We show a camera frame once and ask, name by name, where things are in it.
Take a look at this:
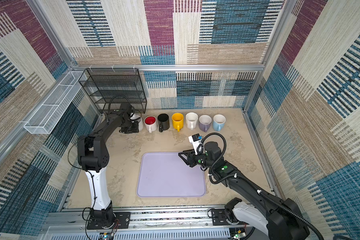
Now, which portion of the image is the cream upside-down mug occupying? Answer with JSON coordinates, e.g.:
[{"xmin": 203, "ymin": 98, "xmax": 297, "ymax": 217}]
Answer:
[{"xmin": 131, "ymin": 114, "xmax": 143, "ymax": 132}]

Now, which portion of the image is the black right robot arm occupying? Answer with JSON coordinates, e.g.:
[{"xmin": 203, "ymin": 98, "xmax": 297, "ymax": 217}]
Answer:
[{"xmin": 178, "ymin": 133, "xmax": 324, "ymax": 240}]

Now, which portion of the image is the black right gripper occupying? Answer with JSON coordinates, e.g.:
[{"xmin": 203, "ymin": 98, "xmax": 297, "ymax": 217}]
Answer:
[{"xmin": 178, "ymin": 147, "xmax": 214, "ymax": 169}]

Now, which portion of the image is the lavender ceramic mug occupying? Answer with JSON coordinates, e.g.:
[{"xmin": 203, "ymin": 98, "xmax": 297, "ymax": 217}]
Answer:
[{"xmin": 199, "ymin": 115, "xmax": 212, "ymax": 133}]

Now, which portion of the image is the lavender silicone mat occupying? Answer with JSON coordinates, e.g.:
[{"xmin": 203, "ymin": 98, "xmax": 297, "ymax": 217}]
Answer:
[{"xmin": 137, "ymin": 152, "xmax": 207, "ymax": 198}]

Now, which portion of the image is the yellow ceramic mug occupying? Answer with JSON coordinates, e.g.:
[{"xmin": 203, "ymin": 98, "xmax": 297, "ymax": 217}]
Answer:
[{"xmin": 172, "ymin": 113, "xmax": 184, "ymax": 132}]

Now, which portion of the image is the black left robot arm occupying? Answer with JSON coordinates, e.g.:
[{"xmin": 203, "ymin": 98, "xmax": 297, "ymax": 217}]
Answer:
[{"xmin": 77, "ymin": 95, "xmax": 141, "ymax": 229}]

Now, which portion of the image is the black ceramic mug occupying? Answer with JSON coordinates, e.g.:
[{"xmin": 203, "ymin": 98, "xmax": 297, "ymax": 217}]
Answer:
[{"xmin": 157, "ymin": 114, "xmax": 170, "ymax": 133}]

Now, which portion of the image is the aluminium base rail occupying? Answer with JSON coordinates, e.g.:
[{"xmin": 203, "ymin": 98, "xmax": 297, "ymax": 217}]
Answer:
[{"xmin": 47, "ymin": 203, "xmax": 298, "ymax": 240}]

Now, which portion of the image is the white wire wall basket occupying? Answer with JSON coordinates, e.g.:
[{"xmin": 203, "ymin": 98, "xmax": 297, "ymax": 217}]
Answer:
[{"xmin": 24, "ymin": 71, "xmax": 83, "ymax": 135}]

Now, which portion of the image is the light blue ceramic mug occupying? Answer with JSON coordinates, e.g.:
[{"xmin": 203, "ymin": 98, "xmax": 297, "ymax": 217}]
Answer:
[{"xmin": 213, "ymin": 114, "xmax": 226, "ymax": 132}]

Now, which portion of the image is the black mesh wire shelf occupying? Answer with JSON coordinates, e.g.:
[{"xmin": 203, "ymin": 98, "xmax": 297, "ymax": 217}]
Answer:
[{"xmin": 79, "ymin": 68, "xmax": 147, "ymax": 113}]

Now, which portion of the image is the white upside-down mug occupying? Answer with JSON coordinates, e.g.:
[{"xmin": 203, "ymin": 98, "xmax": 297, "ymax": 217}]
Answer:
[{"xmin": 144, "ymin": 116, "xmax": 158, "ymax": 133}]

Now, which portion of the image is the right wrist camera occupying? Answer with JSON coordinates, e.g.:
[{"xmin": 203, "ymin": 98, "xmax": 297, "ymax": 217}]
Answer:
[{"xmin": 189, "ymin": 134, "xmax": 203, "ymax": 155}]

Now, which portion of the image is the white faceted ceramic mug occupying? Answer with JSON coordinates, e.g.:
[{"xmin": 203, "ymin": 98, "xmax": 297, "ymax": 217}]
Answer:
[{"xmin": 186, "ymin": 112, "xmax": 199, "ymax": 130}]

